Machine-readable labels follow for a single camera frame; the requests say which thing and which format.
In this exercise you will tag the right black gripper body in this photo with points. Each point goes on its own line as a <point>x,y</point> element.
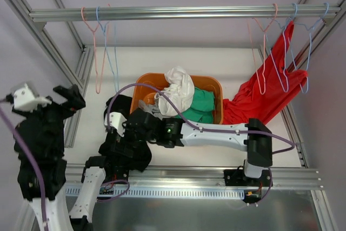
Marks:
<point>119,140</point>

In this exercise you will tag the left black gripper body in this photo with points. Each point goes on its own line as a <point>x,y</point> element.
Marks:
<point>54,105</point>

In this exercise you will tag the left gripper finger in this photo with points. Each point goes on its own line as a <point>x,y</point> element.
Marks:
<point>67,93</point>
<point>74,99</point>

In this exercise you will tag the grey tank top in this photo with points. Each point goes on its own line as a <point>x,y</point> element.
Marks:
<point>153,109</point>

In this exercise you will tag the black tank top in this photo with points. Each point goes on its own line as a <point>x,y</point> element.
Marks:
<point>120,152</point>

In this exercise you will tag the white tank top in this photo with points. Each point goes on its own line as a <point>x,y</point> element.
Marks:
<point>180,92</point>

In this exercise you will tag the green tank top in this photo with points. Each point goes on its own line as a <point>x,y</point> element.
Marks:
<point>202,107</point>

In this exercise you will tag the red tank top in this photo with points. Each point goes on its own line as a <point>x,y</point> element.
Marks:
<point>269,89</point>

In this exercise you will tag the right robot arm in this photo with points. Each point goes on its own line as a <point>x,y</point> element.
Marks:
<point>253,138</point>

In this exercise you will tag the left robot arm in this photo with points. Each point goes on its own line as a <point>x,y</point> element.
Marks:
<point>39,143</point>

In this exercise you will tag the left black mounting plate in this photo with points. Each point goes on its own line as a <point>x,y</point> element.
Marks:
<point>118,175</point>

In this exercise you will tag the black mounting plate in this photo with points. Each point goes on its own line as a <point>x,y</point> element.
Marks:
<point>118,175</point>
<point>237,178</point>

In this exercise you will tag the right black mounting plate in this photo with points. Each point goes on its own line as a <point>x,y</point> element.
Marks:
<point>237,178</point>

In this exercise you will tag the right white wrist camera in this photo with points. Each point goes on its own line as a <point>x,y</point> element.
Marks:
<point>114,122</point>

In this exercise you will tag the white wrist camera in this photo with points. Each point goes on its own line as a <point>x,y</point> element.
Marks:
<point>27,98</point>
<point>114,122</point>

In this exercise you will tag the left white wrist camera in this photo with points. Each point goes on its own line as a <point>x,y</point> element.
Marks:
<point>27,98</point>

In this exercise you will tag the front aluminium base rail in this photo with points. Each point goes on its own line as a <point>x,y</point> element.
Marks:
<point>194,177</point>

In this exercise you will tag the white slotted cable duct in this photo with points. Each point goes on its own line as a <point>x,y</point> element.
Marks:
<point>209,193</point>

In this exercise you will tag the aluminium hanging rail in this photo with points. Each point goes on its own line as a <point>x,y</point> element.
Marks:
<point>203,12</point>

